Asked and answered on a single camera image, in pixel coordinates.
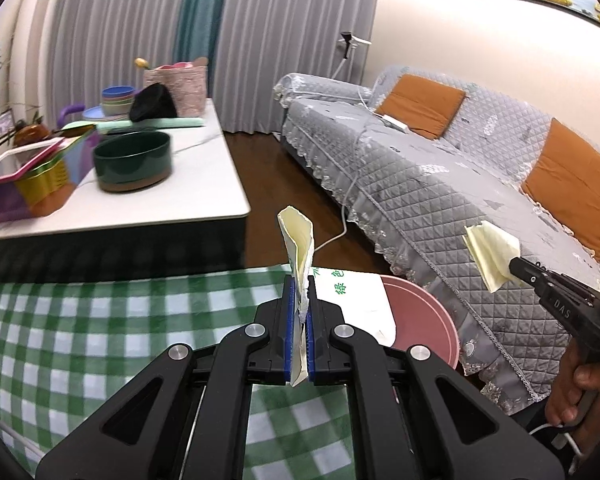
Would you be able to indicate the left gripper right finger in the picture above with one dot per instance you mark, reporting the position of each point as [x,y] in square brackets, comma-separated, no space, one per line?
[327,365]

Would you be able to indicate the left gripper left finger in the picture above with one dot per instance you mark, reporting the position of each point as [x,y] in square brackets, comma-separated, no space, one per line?
[272,362]

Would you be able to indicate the green white paper package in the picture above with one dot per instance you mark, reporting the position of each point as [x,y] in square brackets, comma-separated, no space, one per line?
[362,299]

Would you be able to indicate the cream paper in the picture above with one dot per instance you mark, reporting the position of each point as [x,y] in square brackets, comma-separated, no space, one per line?
[298,236]

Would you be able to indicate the pale yellow paper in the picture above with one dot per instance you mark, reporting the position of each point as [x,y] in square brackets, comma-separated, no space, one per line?
[492,249]

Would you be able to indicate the pink plastic trash bin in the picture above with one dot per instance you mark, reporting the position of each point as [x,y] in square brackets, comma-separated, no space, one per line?
[421,319]

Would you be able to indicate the person's right hand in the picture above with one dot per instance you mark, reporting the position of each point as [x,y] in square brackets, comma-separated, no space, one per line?
[575,378]

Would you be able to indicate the orange cushion near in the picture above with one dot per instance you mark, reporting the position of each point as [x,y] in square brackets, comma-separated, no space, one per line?
[565,180]

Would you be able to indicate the orange cushion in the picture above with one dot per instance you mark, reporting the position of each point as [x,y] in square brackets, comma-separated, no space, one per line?
[565,180]
[425,106]

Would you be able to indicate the white coffee table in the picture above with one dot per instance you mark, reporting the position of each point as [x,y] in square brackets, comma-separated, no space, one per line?
[191,223]

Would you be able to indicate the grey quilted sofa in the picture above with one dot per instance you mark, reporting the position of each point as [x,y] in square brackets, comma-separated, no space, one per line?
[413,198]

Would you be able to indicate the green white checkered tablecloth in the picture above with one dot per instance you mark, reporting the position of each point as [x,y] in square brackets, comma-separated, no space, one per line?
[65,349]

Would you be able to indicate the dark green round bowl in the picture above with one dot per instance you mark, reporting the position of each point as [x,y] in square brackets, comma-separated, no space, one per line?
[132,161]

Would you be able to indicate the black cap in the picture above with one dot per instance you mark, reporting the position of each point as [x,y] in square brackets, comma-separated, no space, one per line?
[153,102]

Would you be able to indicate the orange cushion far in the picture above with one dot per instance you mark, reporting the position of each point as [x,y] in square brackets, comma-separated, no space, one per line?
[425,106]

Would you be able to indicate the pink patterned basket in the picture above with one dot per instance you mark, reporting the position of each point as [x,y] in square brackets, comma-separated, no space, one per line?
[187,83]

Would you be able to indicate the stack of coloured bowls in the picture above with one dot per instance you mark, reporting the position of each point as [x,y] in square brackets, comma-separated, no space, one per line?
[117,100]

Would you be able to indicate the colourful storage box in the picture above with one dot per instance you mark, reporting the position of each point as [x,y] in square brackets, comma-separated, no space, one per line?
[37,179]

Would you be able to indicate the phone holder stand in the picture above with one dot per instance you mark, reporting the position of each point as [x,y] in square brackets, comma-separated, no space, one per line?
[349,42]

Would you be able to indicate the teal curtain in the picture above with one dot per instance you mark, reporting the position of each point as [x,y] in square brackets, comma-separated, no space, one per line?
[198,32]

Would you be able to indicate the grey curtain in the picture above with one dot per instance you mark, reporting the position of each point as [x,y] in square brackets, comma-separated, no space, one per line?
[249,46]

